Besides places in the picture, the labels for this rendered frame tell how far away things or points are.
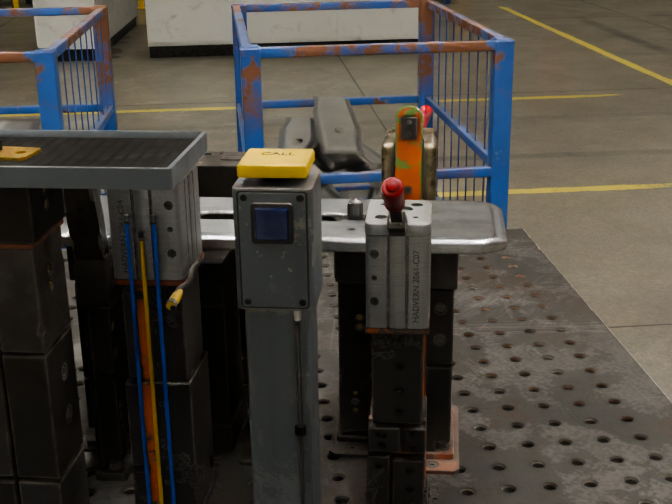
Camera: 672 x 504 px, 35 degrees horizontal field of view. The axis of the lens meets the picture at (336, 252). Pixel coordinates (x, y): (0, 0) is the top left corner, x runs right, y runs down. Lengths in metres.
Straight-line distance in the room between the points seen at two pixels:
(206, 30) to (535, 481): 8.04
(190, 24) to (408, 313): 8.14
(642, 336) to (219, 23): 6.27
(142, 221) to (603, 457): 0.65
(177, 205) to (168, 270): 0.07
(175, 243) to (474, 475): 0.48
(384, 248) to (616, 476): 0.45
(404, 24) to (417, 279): 8.25
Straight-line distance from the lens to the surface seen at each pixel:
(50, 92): 3.15
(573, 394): 1.53
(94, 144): 1.00
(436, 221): 1.26
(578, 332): 1.73
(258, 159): 0.91
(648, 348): 3.43
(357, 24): 9.23
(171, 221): 1.09
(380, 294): 1.09
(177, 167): 0.89
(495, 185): 3.24
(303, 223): 0.90
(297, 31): 9.19
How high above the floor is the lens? 1.38
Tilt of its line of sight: 19 degrees down
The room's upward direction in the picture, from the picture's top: 1 degrees counter-clockwise
